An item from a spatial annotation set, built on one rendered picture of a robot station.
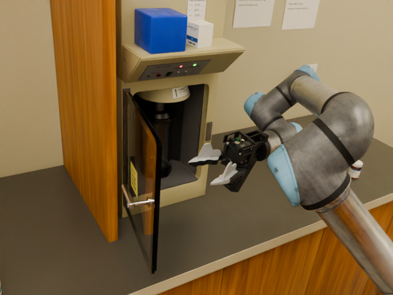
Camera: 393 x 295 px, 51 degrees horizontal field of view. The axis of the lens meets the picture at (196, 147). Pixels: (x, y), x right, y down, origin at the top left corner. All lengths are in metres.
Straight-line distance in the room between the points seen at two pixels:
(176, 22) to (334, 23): 1.33
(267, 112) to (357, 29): 1.31
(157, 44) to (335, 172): 0.52
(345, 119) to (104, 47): 0.56
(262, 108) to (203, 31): 0.27
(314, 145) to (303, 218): 0.70
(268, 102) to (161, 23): 0.38
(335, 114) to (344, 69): 1.62
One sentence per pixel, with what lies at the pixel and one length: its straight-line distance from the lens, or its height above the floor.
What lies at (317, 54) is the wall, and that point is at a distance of 2.24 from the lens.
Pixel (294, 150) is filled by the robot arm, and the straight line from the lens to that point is 0.82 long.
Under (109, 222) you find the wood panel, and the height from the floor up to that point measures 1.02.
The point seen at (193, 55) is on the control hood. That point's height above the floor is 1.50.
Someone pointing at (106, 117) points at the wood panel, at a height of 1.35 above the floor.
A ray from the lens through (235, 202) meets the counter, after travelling 1.49.
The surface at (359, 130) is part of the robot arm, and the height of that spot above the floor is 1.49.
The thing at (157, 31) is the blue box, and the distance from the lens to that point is 1.03.
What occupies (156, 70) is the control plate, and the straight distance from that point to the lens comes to 1.10.
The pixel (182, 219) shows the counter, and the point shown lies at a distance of 1.38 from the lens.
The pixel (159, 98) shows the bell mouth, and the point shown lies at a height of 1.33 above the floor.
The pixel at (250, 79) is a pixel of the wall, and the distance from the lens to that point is 1.98.
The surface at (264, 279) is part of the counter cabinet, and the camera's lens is 1.54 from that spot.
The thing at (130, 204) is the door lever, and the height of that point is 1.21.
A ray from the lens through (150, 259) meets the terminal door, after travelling 1.09.
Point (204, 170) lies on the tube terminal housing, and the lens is 1.44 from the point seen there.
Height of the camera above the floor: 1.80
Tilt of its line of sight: 28 degrees down
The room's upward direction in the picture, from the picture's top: 5 degrees clockwise
